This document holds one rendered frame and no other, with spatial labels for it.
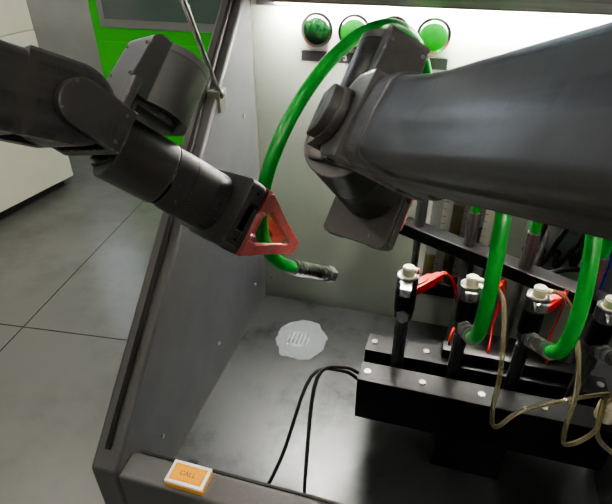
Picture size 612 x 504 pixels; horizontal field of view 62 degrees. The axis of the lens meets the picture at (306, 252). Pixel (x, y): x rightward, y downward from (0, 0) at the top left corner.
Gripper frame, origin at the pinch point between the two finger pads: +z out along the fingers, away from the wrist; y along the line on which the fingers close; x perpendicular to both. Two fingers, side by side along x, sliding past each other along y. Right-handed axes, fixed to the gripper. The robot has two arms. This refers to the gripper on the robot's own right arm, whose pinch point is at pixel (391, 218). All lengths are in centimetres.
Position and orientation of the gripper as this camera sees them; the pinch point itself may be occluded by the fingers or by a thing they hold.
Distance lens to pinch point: 58.3
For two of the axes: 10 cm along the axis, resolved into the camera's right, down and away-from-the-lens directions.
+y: 3.8, -9.2, 1.0
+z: 3.6, 2.4, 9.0
